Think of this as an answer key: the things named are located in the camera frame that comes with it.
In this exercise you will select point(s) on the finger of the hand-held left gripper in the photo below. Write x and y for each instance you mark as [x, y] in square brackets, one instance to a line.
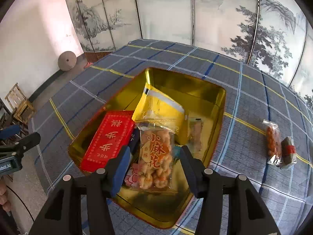
[27, 140]
[9, 131]

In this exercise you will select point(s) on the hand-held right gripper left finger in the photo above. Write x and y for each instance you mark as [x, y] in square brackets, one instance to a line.
[119, 176]

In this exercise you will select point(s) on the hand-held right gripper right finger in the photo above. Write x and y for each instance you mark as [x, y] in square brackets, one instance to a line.
[192, 176]

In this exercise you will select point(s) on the pink snack packet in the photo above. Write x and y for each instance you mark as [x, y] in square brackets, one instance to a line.
[130, 179]

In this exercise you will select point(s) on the red patterned packet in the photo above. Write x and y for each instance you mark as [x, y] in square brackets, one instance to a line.
[107, 139]

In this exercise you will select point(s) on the clear fried dough twist packet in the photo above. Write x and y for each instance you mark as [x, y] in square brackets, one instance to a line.
[154, 156]

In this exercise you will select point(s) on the navy cracker packet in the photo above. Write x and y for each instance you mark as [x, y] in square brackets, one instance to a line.
[134, 139]

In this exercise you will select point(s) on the clear fried snack packet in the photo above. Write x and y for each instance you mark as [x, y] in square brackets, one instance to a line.
[195, 134]

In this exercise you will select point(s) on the yellow snack bag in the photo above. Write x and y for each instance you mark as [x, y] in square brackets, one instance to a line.
[161, 107]

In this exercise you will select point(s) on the red tin box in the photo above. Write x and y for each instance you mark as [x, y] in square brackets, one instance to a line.
[195, 90]

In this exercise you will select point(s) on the person's left hand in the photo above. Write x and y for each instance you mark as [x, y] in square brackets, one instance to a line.
[3, 195]

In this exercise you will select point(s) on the light wooden chair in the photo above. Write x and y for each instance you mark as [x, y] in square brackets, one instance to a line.
[23, 110]

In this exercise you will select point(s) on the round wooden disc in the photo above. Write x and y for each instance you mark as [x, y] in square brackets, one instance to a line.
[67, 61]

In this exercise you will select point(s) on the clear orange snack packet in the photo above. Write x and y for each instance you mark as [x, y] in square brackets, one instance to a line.
[273, 139]

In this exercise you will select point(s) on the blue plaid tablecloth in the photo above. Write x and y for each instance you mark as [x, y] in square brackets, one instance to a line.
[244, 98]

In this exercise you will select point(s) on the dark packet with red band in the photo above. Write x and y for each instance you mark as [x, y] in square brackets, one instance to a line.
[288, 151]

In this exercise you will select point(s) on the painted folding screen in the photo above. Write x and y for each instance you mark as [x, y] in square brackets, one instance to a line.
[166, 9]

